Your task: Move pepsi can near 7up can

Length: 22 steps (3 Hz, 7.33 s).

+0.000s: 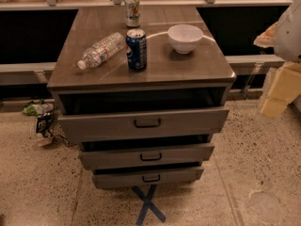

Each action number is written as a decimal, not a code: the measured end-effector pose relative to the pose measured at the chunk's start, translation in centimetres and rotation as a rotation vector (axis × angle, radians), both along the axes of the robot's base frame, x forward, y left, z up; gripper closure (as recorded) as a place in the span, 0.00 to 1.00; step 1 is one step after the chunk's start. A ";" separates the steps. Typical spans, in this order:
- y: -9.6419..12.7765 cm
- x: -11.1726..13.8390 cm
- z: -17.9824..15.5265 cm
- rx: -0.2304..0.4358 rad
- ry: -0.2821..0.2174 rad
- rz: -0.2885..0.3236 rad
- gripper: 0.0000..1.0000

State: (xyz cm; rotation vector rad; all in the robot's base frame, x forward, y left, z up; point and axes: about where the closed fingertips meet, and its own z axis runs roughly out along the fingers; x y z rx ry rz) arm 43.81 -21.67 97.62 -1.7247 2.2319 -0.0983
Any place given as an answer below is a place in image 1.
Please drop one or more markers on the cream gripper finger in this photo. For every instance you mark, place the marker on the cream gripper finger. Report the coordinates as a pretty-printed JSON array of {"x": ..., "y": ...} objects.
[
  {"x": 266, "y": 39},
  {"x": 284, "y": 89}
]

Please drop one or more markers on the blue pepsi can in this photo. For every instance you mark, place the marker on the blue pepsi can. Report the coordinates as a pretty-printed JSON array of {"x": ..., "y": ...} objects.
[{"x": 136, "y": 52}]

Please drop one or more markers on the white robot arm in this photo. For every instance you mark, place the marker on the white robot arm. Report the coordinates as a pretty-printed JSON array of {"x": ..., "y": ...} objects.
[{"x": 285, "y": 37}]

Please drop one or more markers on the white green 7up can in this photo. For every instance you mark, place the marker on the white green 7up can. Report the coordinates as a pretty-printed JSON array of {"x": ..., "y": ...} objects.
[{"x": 132, "y": 13}]

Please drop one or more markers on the white bowl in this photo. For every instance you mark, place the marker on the white bowl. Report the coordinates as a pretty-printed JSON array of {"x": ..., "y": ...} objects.
[{"x": 184, "y": 37}]

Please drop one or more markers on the middle grey drawer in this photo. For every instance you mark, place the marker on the middle grey drawer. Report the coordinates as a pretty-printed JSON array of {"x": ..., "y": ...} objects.
[{"x": 142, "y": 157}]

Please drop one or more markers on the grey drawer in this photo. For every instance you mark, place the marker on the grey drawer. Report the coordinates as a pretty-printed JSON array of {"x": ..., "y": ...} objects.
[
  {"x": 142, "y": 157},
  {"x": 168, "y": 123},
  {"x": 147, "y": 177}
]

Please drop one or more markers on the grey drawer cabinet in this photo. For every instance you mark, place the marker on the grey drawer cabinet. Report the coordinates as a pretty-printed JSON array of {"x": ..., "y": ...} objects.
[{"x": 171, "y": 81}]

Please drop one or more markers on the clear plastic water bottle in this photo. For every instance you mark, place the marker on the clear plastic water bottle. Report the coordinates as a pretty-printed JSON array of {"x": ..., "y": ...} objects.
[{"x": 100, "y": 51}]

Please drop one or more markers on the blue tape cross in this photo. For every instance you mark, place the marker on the blue tape cross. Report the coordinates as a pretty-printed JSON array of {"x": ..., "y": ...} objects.
[{"x": 147, "y": 205}]

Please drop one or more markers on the bottom grey drawer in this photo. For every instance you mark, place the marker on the bottom grey drawer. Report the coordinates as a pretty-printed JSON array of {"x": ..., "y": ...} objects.
[{"x": 147, "y": 177}]

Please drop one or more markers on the top grey drawer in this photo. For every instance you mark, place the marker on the top grey drawer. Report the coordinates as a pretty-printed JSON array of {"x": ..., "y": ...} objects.
[{"x": 168, "y": 123}]

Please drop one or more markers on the black snack bag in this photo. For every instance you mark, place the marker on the black snack bag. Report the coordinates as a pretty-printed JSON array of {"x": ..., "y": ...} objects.
[{"x": 44, "y": 123}]

